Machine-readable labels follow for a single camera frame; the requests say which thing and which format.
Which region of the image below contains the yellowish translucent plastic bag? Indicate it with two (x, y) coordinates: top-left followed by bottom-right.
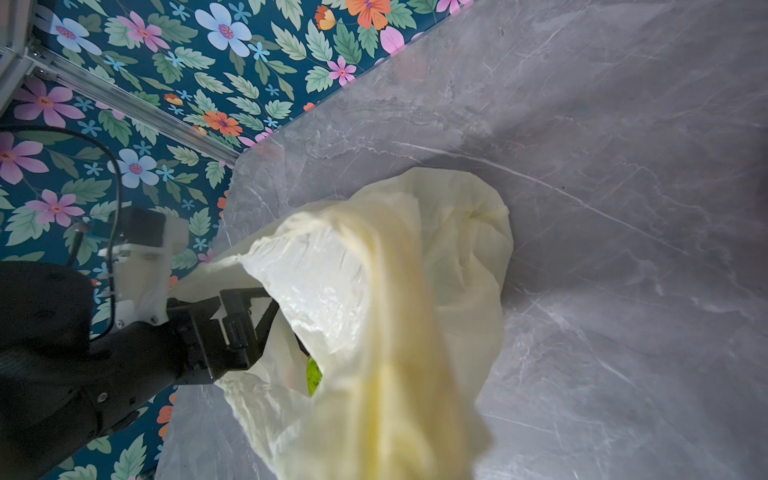
(171, 168), (513, 479)

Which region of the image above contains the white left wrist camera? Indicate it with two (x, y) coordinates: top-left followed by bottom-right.
(102, 206), (189, 329)

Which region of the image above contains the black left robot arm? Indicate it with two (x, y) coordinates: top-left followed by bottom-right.
(1, 261), (279, 479)

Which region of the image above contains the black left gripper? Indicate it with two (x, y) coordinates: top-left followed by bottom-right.
(166, 288), (279, 385)

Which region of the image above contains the green grape bunch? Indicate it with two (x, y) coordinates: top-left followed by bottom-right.
(306, 357), (323, 396)

